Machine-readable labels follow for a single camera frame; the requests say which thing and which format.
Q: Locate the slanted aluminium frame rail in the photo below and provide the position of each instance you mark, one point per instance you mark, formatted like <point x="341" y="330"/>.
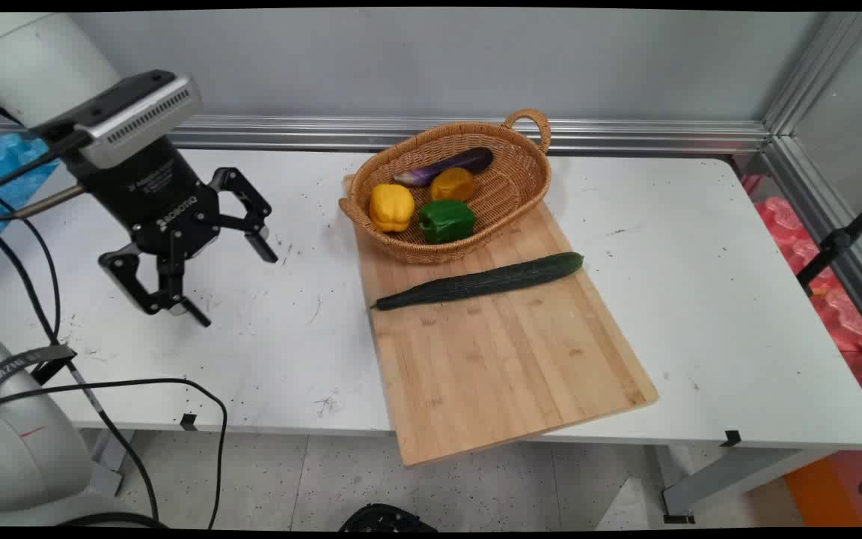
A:
<point x="820" y="187"/>

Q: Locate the black tripod stand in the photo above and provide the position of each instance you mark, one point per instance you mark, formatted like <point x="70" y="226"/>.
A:
<point x="839" y="241"/>

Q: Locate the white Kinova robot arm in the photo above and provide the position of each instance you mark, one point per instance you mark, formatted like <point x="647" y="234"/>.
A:
<point x="34" y="60"/>

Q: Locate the long dark green cucumber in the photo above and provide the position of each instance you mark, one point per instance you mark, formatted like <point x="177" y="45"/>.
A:
<point x="483" y="281"/>

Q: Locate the black tape piece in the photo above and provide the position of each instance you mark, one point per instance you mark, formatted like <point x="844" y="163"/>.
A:
<point x="188" y="421"/>
<point x="732" y="438"/>

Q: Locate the small orange-yellow bell pepper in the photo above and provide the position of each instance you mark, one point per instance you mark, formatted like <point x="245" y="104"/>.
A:
<point x="453" y="184"/>

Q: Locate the horizontal aluminium frame rail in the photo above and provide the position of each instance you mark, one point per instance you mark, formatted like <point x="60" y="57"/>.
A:
<point x="401" y="133"/>

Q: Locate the green bell pepper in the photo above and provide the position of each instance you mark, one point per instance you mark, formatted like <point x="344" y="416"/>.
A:
<point x="446" y="221"/>

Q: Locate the bamboo cutting board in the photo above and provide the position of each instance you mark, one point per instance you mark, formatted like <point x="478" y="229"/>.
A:
<point x="498" y="359"/>

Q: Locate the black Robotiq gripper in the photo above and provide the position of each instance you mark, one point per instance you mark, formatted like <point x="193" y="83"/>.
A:
<point x="158" y="198"/>

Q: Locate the black round floor object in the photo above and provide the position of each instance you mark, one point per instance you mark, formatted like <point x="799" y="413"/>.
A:
<point x="387" y="518"/>

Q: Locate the purple eggplant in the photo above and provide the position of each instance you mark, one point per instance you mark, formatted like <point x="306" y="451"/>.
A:
<point x="450" y="165"/>

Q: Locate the large yellow bell pepper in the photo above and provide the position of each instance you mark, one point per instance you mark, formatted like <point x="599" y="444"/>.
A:
<point x="391" y="207"/>

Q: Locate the grey metal table leg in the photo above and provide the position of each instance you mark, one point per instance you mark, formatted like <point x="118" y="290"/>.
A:
<point x="730" y="475"/>

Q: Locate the blue plastic bubble wrap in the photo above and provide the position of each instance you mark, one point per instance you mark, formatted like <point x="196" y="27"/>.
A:
<point x="4" y="161"/>

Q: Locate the red plastic bubble wrap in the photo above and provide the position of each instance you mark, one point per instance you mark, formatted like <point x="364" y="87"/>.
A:
<point x="835" y="303"/>

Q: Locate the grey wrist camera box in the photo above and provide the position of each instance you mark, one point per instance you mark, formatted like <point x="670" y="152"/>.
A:
<point x="139" y="112"/>

